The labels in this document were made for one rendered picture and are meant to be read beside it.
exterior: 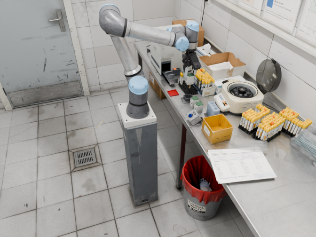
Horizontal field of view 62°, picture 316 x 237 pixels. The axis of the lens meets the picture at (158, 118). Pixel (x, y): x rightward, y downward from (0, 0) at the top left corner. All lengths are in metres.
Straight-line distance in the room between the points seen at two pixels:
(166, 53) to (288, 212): 1.34
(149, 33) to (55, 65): 2.07
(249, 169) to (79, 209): 1.48
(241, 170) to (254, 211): 0.22
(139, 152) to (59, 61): 1.85
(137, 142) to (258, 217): 0.86
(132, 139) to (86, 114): 1.60
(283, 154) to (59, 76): 2.65
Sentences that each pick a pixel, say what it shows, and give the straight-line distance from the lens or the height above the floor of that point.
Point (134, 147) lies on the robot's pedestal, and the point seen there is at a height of 0.70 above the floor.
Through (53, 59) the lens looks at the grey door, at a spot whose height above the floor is 0.57.
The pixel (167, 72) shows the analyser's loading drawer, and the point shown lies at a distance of 2.06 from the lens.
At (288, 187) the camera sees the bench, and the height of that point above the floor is 0.88.
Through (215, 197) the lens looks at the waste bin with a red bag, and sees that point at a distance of 1.95.
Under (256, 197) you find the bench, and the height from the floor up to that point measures 0.87.
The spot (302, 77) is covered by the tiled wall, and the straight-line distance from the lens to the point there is 1.80.
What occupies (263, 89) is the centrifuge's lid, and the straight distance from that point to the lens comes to 1.91.
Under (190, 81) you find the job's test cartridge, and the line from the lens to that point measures 1.76.
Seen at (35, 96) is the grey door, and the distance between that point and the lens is 3.56.
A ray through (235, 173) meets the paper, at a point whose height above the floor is 0.89.
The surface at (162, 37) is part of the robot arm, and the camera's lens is 1.45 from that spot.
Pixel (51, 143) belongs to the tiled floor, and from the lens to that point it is 2.99.
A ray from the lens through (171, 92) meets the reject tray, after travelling 1.94.
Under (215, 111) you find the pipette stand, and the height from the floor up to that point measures 0.97.
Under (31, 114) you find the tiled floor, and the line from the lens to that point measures 3.50.
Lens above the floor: 1.97
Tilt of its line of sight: 40 degrees down
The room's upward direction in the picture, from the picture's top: straight up
